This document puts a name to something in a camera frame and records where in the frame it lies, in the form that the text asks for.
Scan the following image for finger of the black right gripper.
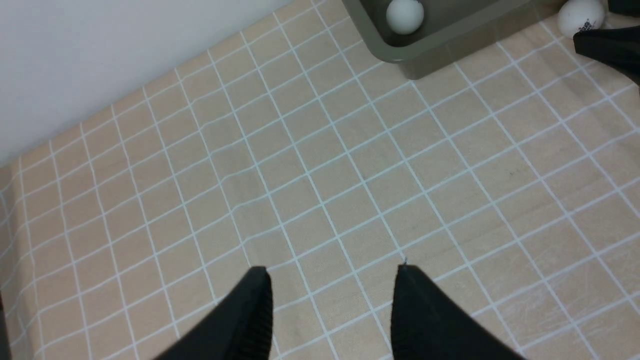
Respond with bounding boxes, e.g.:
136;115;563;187
573;25;640;85
607;0;640;17

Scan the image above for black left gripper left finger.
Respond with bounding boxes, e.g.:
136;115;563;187
156;266;274;360

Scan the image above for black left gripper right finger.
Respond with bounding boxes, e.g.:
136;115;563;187
390;264;523;360

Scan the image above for white ball with logo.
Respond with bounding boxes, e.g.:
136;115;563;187
557;0;605;39

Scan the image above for peach checkered tablecloth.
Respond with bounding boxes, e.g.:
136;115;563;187
1;0;640;360

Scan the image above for olive green plastic bin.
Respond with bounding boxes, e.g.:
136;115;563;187
343;0;564;80

